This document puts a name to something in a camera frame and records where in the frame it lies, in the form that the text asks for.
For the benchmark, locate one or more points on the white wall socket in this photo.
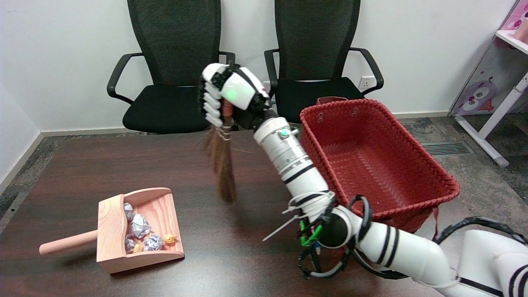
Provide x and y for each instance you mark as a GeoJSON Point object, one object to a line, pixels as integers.
{"type": "Point", "coordinates": [365, 82]}
{"type": "Point", "coordinates": [267, 84]}

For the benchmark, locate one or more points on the pink cup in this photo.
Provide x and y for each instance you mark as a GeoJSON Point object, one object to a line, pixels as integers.
{"type": "Point", "coordinates": [522, 29]}

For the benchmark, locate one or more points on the red woven basket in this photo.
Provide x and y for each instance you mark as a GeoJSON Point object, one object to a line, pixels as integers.
{"type": "Point", "coordinates": [392, 165]}

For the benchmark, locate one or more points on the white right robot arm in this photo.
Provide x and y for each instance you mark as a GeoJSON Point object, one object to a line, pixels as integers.
{"type": "Point", "coordinates": [288, 152]}

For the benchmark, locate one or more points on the floor vent grille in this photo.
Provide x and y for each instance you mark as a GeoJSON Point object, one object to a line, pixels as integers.
{"type": "Point", "coordinates": [445, 148]}

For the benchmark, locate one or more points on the pink white kids desk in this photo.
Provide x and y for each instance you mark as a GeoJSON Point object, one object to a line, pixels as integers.
{"type": "Point", "coordinates": [482, 95]}

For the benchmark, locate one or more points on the small orange paper ball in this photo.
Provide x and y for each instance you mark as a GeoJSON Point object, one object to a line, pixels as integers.
{"type": "Point", "coordinates": [138, 247]}
{"type": "Point", "coordinates": [169, 238]}

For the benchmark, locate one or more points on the black mesh office chair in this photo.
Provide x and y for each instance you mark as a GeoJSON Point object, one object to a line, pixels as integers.
{"type": "Point", "coordinates": [173, 107]}
{"type": "Point", "coordinates": [317, 49]}

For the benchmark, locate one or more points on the small brown straw broom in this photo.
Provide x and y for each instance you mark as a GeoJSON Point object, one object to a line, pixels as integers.
{"type": "Point", "coordinates": [225, 173]}

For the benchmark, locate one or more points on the white paper ball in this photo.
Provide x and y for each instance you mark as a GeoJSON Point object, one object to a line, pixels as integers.
{"type": "Point", "coordinates": [128, 211]}
{"type": "Point", "coordinates": [130, 244]}
{"type": "Point", "coordinates": [140, 225]}
{"type": "Point", "coordinates": [153, 242]}

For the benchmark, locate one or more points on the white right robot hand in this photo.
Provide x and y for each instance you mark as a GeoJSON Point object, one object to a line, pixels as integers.
{"type": "Point", "coordinates": [241, 90]}

